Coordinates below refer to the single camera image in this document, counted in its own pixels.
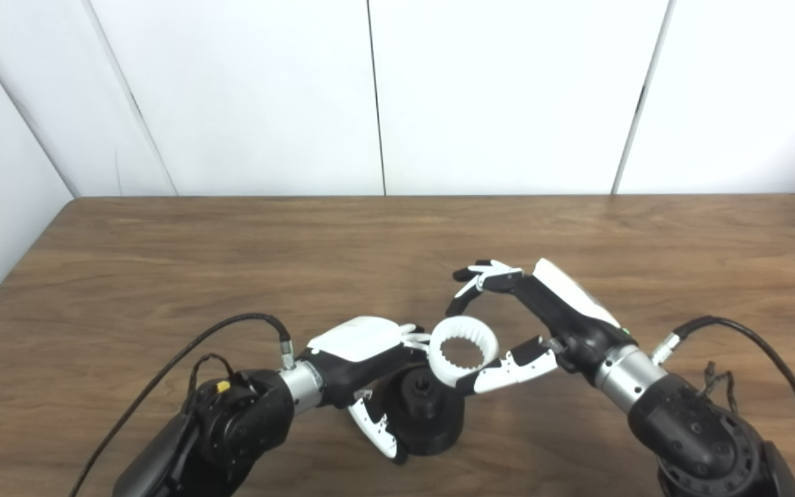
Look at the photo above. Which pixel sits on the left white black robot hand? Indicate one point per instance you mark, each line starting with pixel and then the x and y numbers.
pixel 359 352

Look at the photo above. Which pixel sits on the round black plastic part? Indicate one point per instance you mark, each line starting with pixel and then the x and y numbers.
pixel 432 417

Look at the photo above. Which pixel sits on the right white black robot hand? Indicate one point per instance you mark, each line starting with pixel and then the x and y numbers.
pixel 570 317

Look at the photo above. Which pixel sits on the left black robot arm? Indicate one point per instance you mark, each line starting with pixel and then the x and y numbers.
pixel 239 428

